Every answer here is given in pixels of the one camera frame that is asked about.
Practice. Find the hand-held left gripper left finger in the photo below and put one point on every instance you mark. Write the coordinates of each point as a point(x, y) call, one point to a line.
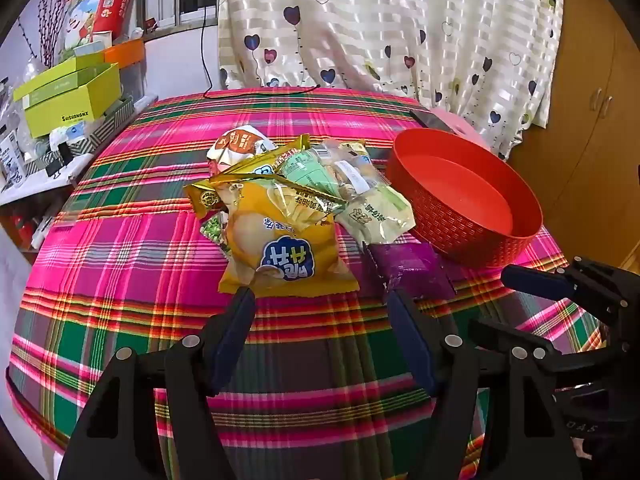
point(235, 330)

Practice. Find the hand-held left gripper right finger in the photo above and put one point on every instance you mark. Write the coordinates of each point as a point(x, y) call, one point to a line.
point(415, 340)

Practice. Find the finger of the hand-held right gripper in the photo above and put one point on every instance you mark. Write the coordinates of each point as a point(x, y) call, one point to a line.
point(530, 281)
point(500, 334)

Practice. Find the purple snack packet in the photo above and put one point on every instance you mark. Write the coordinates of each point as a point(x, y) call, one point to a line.
point(410, 265)

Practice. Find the red plastic basket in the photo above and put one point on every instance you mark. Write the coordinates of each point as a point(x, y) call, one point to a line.
point(460, 240)

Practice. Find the green pea snack packet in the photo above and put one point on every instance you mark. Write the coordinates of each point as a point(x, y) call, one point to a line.
point(214, 230)

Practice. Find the yellow snack packet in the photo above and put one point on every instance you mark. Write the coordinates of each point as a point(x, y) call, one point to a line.
point(285, 240)

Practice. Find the white green snack packet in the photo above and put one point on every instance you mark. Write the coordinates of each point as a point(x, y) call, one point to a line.
point(375, 215)

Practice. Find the gold snack packet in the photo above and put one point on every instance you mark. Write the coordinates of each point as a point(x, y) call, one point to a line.
point(205, 197)

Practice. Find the pale green cookie bag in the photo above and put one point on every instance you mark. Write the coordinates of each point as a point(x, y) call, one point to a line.
point(310, 175)

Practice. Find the clear snack packet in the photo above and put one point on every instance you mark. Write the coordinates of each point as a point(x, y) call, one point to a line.
point(350, 165)

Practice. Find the orange white snack packet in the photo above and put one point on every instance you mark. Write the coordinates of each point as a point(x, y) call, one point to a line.
point(240, 142)

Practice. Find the pink plaid tablecloth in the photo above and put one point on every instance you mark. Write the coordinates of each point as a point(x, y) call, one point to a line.
point(150, 240)

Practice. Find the wooden wardrobe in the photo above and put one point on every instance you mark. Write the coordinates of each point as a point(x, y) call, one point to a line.
point(590, 110)

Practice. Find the black smartphone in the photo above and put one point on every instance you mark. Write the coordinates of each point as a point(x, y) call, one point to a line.
point(430, 120)

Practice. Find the black binder clips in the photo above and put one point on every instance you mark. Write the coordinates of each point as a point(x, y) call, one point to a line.
point(60, 160)

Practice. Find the white side shelf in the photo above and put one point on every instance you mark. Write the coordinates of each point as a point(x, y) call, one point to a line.
point(35, 187)

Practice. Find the black white patterned tray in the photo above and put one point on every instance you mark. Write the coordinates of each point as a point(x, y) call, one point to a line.
point(107, 120)

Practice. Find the grey translucent storage box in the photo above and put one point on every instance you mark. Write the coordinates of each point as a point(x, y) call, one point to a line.
point(132, 80)

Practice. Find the white labelled bottle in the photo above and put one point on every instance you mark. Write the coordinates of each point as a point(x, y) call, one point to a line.
point(10, 157)

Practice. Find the heart print white curtain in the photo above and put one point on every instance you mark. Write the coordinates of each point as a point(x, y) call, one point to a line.
point(380, 35)

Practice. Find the orange box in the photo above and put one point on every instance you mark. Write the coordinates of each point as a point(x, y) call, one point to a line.
point(125, 52)

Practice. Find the lime green box lid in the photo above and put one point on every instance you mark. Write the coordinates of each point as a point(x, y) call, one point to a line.
point(55, 77)

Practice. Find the red dried branches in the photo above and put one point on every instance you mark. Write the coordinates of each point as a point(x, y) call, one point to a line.
point(45, 25)

